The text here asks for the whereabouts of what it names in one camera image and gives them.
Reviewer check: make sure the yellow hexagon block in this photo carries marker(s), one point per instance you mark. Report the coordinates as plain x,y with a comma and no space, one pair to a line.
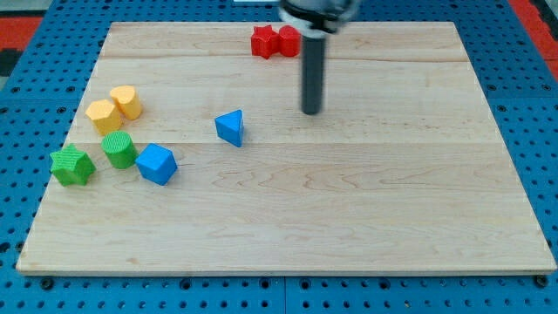
104,116

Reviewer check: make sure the red star block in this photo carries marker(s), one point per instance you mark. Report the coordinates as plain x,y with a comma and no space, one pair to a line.
265,42

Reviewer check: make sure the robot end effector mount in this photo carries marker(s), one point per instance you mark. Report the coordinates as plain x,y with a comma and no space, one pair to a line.
318,18

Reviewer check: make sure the yellow heart block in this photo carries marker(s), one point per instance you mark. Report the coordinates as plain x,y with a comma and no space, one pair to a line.
126,98

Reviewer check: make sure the blue cube block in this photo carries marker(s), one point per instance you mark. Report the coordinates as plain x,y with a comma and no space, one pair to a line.
156,164

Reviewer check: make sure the red cylinder block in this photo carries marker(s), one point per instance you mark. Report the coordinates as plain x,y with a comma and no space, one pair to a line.
290,41

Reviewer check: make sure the wooden board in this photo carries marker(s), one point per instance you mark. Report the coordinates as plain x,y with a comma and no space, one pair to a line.
403,173

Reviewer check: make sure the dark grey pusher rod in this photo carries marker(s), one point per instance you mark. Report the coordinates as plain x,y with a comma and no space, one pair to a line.
312,72

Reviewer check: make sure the green star block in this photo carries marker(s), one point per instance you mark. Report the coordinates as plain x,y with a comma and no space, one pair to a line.
71,166

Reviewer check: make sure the blue triangle block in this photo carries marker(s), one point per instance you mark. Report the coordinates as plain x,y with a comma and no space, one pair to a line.
229,127

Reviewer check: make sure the green cylinder block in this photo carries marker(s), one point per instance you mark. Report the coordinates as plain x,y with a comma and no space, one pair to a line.
119,149

